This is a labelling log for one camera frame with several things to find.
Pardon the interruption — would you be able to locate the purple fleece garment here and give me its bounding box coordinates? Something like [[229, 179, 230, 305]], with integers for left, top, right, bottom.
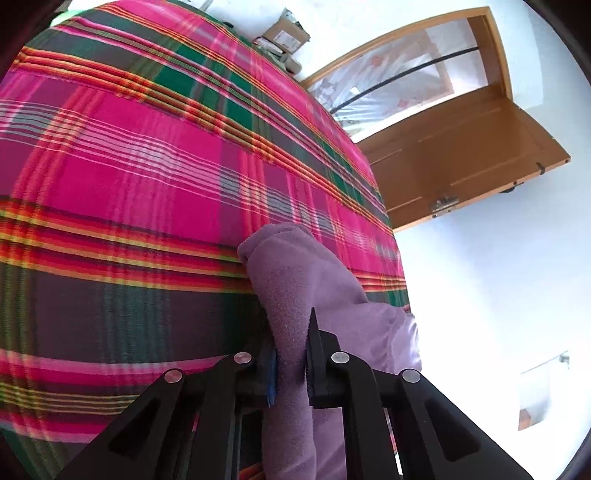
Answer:
[[238, 223, 422, 479]]

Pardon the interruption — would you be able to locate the pink plaid bed sheet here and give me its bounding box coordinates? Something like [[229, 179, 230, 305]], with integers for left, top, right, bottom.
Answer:
[[1, 1, 409, 479]]

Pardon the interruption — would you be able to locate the orange wooden door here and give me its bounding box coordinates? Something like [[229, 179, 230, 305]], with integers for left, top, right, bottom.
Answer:
[[359, 86, 570, 230]]

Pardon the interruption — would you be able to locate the translucent mesh door curtain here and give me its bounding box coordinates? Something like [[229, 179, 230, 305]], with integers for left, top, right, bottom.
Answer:
[[308, 21, 488, 143]]

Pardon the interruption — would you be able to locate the brown cardboard box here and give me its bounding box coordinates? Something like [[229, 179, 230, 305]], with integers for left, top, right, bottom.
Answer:
[[263, 8, 311, 54]]

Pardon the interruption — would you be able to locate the metal door handle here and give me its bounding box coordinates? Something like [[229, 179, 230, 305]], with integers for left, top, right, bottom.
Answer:
[[431, 196, 459, 218]]

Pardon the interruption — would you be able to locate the wooden door frame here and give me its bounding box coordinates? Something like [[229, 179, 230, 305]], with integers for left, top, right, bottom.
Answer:
[[300, 6, 513, 99]]

